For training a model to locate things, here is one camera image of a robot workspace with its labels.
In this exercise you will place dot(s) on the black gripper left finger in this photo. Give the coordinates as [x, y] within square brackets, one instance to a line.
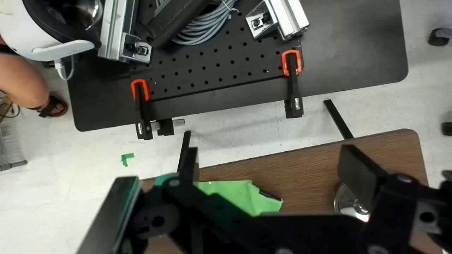
[192, 164]

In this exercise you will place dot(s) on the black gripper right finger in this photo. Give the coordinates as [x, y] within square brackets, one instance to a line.
[362, 171]

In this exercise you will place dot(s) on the green cloth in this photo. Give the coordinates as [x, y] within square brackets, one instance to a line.
[234, 198]

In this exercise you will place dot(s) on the metal bowl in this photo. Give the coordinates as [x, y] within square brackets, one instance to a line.
[347, 205]

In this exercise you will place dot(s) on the green floor tape mark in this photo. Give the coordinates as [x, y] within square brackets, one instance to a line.
[127, 159]

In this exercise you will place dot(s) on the brown table with black legs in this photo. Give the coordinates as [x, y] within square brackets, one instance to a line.
[291, 174]

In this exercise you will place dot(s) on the orange black bar clamp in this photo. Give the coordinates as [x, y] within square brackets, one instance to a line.
[294, 89]
[143, 111]

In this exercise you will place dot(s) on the black perforated breadboard plate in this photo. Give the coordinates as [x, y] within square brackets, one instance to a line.
[216, 65]

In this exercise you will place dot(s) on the black perforated board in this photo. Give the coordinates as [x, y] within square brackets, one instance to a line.
[357, 47]

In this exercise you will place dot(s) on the black rectangular bar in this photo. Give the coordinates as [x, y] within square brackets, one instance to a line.
[174, 19]

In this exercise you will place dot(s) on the dark sandal on foot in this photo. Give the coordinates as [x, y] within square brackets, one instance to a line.
[54, 106]

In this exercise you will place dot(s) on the person bare leg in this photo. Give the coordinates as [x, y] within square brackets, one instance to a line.
[21, 80]

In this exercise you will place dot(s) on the white VR headset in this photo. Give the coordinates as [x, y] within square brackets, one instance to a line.
[23, 33]

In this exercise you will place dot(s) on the black glossy mount plate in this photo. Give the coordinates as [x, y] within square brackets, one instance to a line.
[113, 214]

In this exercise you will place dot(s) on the aluminium extrusion with bracket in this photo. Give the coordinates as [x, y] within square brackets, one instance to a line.
[117, 33]
[282, 16]

